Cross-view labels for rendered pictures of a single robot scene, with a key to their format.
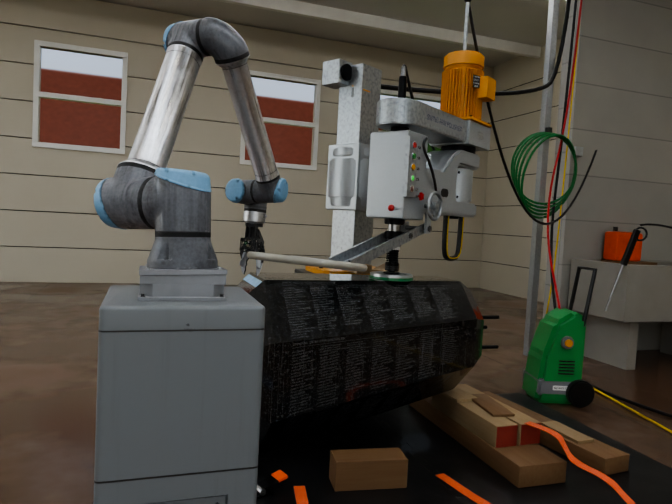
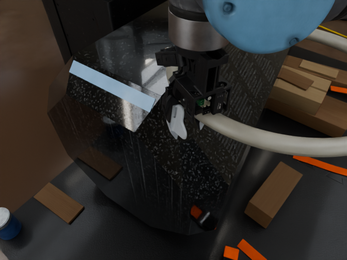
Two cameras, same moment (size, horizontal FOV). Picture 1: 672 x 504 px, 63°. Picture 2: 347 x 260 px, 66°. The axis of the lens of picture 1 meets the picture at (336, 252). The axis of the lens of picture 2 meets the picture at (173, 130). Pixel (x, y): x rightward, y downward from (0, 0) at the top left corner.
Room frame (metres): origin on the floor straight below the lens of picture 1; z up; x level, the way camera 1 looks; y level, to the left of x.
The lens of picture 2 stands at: (1.96, 0.58, 1.26)
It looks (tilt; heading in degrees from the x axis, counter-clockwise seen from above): 49 degrees down; 325
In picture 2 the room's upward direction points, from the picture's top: straight up
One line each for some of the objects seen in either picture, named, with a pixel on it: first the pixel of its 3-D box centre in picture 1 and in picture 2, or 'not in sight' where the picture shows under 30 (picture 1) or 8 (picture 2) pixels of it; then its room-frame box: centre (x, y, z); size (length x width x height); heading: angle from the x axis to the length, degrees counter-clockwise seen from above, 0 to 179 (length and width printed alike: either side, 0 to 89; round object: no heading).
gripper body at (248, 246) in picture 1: (252, 238); (199, 77); (2.22, 0.34, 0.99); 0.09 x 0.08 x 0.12; 172
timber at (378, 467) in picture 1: (368, 468); (273, 193); (2.19, -0.18, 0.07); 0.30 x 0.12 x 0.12; 102
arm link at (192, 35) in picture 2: (255, 218); (202, 25); (2.23, 0.34, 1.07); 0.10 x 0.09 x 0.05; 82
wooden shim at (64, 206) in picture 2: not in sight; (58, 201); (2.78, 0.69, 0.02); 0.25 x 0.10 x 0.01; 22
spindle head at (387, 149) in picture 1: (405, 180); not in sight; (2.80, -0.33, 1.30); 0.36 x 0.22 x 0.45; 142
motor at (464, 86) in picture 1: (464, 90); not in sight; (3.25, -0.70, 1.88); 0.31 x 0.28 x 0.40; 52
